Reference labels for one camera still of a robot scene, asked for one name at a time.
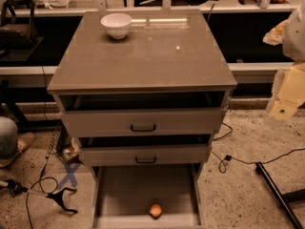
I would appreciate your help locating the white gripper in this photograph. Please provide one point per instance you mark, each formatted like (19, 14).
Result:
(295, 38)

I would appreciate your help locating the orange fruit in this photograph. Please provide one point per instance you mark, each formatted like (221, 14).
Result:
(156, 211)

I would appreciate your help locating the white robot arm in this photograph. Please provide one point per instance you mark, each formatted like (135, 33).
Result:
(293, 44)

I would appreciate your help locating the grey drawer cabinet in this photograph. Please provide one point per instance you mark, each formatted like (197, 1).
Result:
(169, 51)

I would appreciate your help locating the top grey drawer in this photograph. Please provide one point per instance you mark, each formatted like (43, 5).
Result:
(192, 113)

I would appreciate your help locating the grey drawer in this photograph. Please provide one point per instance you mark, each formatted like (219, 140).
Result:
(124, 195)
(145, 150)
(192, 113)

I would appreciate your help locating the bottom grey drawer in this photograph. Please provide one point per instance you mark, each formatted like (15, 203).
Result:
(124, 195)

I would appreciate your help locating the middle grey drawer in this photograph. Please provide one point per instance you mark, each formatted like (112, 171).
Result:
(145, 150)

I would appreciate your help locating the black metal stand leg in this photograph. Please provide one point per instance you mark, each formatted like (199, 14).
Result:
(284, 200)

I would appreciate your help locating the white ceramic bowl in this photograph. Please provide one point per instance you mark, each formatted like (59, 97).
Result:
(117, 25)

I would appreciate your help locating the blue tape cross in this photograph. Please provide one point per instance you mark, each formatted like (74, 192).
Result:
(69, 176)

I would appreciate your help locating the tan shoe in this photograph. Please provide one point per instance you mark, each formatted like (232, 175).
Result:
(24, 141)

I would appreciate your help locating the black reacher grabber tool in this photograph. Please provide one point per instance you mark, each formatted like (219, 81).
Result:
(17, 188)

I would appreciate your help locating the dark bag with handle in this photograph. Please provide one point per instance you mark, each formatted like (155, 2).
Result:
(13, 35)

